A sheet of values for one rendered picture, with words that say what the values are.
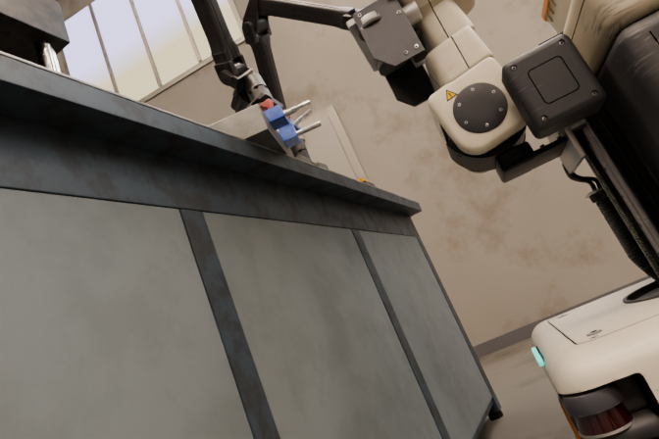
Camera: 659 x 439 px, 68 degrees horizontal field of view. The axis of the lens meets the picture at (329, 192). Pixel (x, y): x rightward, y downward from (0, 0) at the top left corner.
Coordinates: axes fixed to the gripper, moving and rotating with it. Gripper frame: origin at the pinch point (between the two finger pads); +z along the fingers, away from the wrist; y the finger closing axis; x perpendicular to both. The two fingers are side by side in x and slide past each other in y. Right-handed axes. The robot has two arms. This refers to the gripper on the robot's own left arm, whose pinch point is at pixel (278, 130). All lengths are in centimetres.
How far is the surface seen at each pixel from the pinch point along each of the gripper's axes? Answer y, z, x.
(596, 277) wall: -269, 47, 44
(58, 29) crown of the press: 8, -97, -54
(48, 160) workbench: 68, 37, 0
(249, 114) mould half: 33.5, 19.7, 9.0
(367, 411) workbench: 11, 70, -7
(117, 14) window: -169, -382, -155
